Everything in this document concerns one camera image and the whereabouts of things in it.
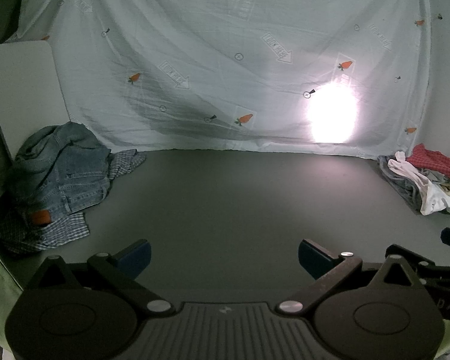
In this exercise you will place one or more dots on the blue checked shirt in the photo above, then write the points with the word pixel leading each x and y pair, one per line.
pixel 45 236

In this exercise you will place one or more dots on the green cloth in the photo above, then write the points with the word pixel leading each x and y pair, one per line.
pixel 0 288

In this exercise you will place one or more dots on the white garment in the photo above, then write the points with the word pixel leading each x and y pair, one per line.
pixel 435 197

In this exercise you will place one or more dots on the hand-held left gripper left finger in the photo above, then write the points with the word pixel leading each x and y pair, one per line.
pixel 138 258

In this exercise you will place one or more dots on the grey striped garment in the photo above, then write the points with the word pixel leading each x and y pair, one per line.
pixel 401 185

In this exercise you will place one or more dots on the blue denim jeans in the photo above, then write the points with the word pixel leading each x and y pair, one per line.
pixel 71 172

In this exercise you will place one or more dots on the carrot printed pale sheet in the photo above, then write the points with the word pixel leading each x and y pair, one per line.
pixel 210 45

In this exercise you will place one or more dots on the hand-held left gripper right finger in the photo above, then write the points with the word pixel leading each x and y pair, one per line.
pixel 312 257

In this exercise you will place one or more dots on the red checked cloth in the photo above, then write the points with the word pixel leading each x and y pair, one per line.
pixel 431 159

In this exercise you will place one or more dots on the light grey rounded board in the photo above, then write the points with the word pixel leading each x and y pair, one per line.
pixel 22 82

